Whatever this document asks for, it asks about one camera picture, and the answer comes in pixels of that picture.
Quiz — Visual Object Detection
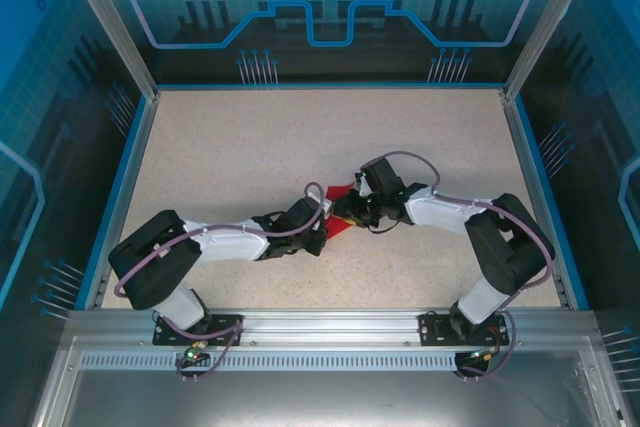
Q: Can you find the red square paper sheet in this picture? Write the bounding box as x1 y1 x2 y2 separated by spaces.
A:
323 177 361 241

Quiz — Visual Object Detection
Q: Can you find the grey sheet metal tray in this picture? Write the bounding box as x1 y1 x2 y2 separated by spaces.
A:
29 335 629 427

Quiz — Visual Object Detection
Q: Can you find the blue printed side panel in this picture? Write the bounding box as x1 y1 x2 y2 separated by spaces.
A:
517 0 640 427
0 0 151 427

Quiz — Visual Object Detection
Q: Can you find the aluminium mounting rail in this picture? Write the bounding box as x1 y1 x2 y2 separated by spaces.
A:
66 307 599 348

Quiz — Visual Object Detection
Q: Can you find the slotted grey cable duct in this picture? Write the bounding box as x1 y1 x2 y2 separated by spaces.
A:
78 352 464 373

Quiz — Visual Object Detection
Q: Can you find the thin aluminium table edge rail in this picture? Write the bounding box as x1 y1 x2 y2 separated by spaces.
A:
155 81 507 94

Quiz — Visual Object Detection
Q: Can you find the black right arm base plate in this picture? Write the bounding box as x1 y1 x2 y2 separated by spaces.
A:
418 311 512 347

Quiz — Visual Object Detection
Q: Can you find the blue trimmed aluminium side rail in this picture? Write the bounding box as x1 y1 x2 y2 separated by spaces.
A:
499 89 592 312
74 89 161 312

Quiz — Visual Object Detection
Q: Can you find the green lit cable connector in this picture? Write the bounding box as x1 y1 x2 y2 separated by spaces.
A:
467 346 502 364
182 339 212 364

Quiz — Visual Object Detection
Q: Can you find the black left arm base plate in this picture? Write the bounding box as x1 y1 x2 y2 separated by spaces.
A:
152 313 245 347

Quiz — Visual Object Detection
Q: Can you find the aluminium frame post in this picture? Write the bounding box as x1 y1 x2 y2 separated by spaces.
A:
502 0 604 101
54 0 161 103

